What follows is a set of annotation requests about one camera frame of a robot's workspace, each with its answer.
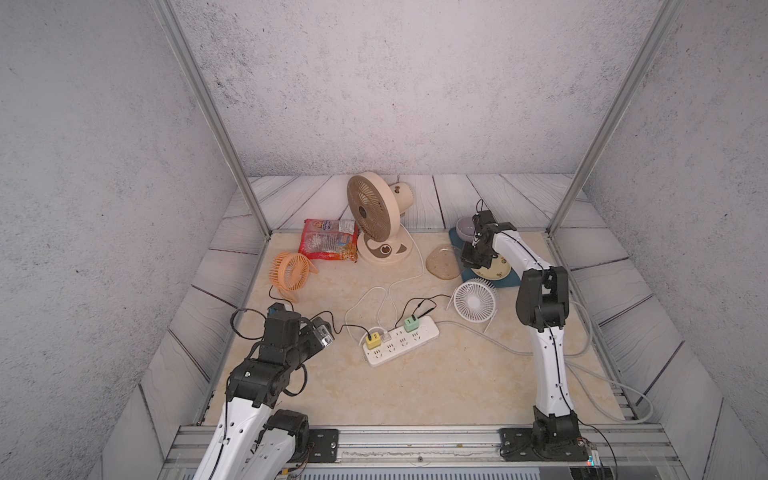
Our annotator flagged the amber glass plate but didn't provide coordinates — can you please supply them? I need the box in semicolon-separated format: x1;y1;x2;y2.
425;244;463;280

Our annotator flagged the yellow USB charger plug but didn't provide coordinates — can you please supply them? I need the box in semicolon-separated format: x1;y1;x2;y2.
364;332;382;350

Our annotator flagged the white power strip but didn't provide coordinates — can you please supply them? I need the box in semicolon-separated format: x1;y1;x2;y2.
361;315;440;367

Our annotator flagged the green USB charger plug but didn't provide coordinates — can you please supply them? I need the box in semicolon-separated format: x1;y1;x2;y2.
403;316;420;333

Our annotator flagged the white desk fan cable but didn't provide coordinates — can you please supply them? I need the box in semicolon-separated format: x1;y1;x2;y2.
343;223;427;343

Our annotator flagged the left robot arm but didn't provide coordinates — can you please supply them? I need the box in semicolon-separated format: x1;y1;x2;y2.
194;302;334;479

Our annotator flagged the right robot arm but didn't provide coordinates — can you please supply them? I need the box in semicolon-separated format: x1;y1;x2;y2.
461;210;589;461

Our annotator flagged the white small USB fan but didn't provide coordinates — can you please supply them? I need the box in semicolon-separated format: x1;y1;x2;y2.
451;278;498;324

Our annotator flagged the orange small USB fan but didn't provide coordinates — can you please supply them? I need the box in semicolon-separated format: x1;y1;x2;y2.
269;252;318;302

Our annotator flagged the beige desk fan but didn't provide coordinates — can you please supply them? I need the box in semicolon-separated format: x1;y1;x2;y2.
347;172;413;266

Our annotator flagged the yellow plate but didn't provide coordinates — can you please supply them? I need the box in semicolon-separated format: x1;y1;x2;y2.
472;256;512;281

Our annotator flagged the purple bowl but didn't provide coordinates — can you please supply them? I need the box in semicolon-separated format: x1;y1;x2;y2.
455;216;475;242

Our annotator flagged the teal tray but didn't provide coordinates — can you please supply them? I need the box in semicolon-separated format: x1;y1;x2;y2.
449;228;520;288

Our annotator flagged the red snack bag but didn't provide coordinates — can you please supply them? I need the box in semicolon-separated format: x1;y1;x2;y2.
299;219;359;262

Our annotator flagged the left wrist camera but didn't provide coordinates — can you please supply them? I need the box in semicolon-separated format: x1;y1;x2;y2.
313;324;334;349

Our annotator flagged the black cable of orange fan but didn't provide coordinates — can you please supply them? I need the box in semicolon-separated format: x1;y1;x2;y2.
229;284;373;342

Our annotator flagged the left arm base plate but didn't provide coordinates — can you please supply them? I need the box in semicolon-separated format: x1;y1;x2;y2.
289;428;340;464

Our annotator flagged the front aluminium rail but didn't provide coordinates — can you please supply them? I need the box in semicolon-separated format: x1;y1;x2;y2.
160;424;694;479

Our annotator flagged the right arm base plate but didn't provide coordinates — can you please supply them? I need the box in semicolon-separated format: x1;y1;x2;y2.
498;427;591;462

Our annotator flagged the right aluminium frame post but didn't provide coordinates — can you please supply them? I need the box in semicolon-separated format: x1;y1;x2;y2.
546;0;685;238

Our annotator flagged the aluminium frame post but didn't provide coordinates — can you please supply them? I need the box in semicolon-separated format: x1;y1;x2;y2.
150;0;272;238
546;0;685;238

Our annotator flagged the left aluminium frame post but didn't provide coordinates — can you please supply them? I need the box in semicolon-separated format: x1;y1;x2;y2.
150;0;272;238

